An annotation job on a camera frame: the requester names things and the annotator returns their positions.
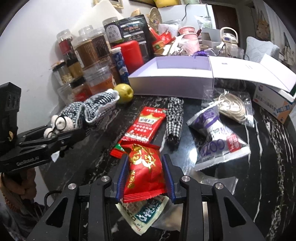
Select green white snack packet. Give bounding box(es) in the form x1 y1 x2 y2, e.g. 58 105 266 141
116 195 169 235

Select red gold snack packet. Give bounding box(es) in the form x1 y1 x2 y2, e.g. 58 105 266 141
121 141 167 203

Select small nut jar black lid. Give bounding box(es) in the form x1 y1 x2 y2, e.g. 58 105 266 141
51 60 73 86

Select purple white snack bag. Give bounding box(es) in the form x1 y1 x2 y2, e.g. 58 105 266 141
186 105 251 171

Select clear tub orange contents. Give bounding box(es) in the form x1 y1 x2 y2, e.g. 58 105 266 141
84 65 116 95

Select yellow green apple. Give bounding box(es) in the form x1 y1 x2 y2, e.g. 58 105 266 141
114 83 133 104

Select red flat snack packet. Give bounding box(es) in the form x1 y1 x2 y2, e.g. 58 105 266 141
110 106 167 159

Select red lidded spice jar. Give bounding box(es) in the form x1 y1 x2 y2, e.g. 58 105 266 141
56 29 77 67

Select brown spice jar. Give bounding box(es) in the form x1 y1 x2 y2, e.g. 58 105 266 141
71 35 99 70

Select blue white tube bottle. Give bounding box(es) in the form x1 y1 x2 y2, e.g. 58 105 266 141
110 47 130 85

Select dark spice jar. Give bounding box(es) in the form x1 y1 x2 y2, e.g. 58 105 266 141
88 28 110 59

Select black white checkered cloth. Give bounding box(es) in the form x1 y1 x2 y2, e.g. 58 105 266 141
166 97 184 149

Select bag of rubber bands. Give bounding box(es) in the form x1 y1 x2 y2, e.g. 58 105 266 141
201 88 254 128

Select red cylindrical canister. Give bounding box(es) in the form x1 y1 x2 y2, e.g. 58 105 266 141
112 40 144 74

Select dark label glass jar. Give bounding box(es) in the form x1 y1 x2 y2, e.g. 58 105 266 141
102 16 124 46

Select lavender open gift box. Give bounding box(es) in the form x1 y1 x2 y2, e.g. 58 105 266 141
128 55 295 99

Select black snack pouch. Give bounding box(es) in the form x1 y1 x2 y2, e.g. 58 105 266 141
119 15 154 63

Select white foam board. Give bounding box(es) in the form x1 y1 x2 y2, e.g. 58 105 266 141
87 0 123 28

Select red snack bag in clutter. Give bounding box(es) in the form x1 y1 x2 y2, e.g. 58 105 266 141
159 30 176 45

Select woven round mat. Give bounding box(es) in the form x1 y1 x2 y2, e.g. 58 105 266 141
148 7 163 32

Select white glass teapot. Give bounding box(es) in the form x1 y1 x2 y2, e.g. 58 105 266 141
217 27 244 59

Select pink cup stack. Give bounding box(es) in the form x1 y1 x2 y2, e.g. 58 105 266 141
178 26 201 55

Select white quilted chair far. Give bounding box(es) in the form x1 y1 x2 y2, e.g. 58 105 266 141
244 36 280 63

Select yellow pot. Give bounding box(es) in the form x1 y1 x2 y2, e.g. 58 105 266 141
154 0 181 8

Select white mini fridge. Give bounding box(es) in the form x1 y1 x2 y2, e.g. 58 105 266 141
159 4 216 29

